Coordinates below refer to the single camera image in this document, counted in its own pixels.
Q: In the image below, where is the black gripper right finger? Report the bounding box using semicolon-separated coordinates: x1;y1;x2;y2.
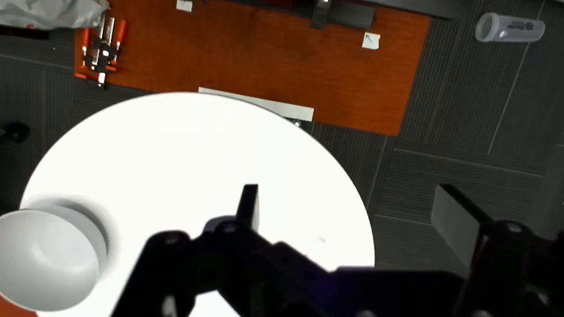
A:
429;184;496;279

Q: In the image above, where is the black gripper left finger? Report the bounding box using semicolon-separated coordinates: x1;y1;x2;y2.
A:
236;184;260;235

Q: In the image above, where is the grey bowl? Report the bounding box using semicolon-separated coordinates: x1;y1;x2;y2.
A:
0;203;110;314

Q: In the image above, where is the white table base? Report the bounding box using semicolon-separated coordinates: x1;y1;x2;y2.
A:
197;87;317;126

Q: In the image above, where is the grey plastic bag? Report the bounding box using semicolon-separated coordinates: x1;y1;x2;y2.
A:
0;0;110;32

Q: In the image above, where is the orange handled clamp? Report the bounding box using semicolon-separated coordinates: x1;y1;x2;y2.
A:
77;25;110;90
95;13;130;68

